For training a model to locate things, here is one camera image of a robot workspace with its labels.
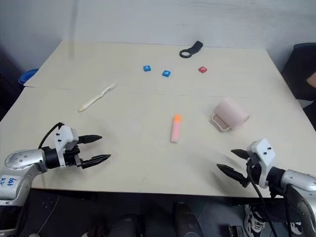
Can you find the cream toothbrush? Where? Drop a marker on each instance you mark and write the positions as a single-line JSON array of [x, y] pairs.
[[97, 97]]

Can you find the red square block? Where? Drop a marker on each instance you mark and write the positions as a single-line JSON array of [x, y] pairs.
[[203, 69]]

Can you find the blue round bucket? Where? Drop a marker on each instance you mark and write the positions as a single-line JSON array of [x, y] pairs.
[[26, 76]]

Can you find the black and white sneaker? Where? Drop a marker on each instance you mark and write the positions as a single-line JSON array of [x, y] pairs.
[[254, 219]]

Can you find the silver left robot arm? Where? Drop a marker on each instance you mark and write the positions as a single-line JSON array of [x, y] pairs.
[[23, 163]]

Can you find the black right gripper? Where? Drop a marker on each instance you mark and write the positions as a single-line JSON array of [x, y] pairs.
[[254, 170]]

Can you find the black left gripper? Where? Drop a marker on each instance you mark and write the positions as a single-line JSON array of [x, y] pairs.
[[72, 158]]

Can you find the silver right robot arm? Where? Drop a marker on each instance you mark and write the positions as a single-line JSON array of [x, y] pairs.
[[293, 182]]

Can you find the dark blue chair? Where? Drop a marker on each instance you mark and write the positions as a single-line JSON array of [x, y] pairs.
[[300, 71]]

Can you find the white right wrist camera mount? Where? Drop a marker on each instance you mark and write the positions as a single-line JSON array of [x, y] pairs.
[[263, 153]]

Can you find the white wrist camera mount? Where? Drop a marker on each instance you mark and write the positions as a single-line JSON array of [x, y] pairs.
[[263, 153], [65, 137]]

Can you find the pink toothpaste tube orange cap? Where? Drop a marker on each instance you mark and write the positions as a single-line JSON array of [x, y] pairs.
[[176, 128]]

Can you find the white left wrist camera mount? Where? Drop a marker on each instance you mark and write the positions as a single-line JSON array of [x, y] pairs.
[[65, 137]]

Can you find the blue square block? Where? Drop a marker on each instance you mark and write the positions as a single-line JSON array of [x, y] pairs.
[[166, 73], [147, 67]]

